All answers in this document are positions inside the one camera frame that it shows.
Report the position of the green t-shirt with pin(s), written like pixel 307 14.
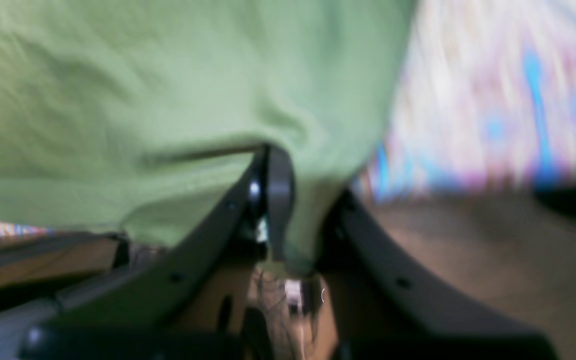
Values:
pixel 138 115

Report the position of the patterned tile tablecloth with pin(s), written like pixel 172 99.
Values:
pixel 485 101

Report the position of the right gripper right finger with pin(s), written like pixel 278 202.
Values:
pixel 388 306

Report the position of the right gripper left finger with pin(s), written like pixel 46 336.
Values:
pixel 192 303

